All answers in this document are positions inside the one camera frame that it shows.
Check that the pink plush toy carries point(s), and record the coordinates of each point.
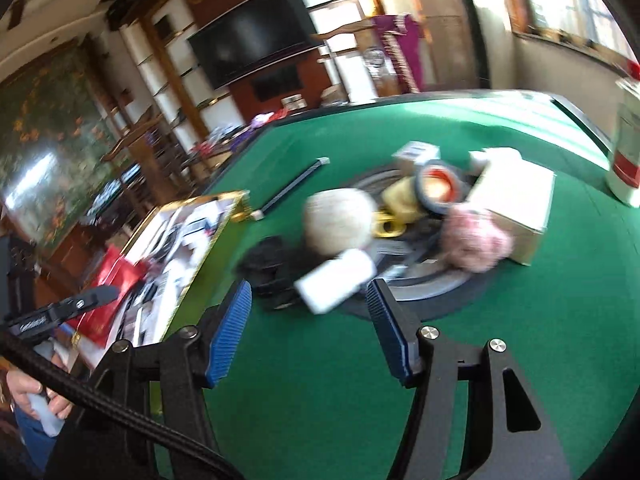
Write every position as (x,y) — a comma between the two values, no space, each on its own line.
(475,240)

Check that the black tape roll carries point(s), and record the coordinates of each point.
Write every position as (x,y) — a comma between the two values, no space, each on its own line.
(420,195)

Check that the white plastic tube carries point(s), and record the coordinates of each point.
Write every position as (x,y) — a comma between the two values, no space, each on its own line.
(332,280)

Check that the white gold-rimmed gift box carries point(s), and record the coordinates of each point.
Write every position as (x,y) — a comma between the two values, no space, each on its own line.
(197,285)

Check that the standing air conditioner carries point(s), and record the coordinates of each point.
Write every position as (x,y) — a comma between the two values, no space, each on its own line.
(445,35)

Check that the wooden chair with medallion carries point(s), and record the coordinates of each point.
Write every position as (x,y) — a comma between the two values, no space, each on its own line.
(372,70)

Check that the floral wall mural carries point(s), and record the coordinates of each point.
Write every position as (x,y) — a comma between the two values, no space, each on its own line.
(45,150)

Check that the black crumpled object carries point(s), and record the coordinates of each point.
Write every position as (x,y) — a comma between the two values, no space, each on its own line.
(270,265)

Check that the white bottle red cap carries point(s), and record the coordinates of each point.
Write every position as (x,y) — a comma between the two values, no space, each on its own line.
(625,150)

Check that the person's blue jeans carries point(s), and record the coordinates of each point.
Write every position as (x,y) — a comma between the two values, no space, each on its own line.
(30,445)

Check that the person's left hand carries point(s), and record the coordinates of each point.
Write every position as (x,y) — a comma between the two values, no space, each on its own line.
(27,387)

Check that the dark red snack packet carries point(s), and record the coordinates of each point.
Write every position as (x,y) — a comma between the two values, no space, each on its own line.
(112,280)

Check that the brown wooden armchair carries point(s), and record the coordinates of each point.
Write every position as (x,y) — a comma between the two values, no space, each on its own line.
(150,155)

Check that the black wall television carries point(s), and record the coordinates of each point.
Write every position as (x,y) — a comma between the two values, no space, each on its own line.
(250,35)

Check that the large white carton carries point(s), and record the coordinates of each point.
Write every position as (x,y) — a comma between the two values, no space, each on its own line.
(515,200)

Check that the maroon fringed cloth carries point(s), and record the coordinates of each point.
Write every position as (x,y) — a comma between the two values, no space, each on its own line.
(400,50)

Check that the beige plush ball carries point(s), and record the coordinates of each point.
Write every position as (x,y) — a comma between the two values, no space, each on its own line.
(337,220)

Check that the small striped label box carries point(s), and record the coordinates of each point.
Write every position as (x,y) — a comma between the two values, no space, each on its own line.
(415,152)

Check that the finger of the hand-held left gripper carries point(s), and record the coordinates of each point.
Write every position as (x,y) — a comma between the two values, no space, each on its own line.
(85,302)

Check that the window with metal bars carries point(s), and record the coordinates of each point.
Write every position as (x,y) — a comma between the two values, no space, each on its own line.
(575,0)

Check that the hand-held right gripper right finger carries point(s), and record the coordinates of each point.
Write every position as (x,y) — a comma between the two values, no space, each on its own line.
(390,330)

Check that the black pen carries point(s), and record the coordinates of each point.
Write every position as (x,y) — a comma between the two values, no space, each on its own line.
(295,185)

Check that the round table control panel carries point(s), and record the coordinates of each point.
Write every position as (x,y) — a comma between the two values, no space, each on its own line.
(430,280)

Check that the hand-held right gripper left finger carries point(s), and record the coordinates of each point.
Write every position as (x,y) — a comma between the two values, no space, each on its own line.
(230,335)

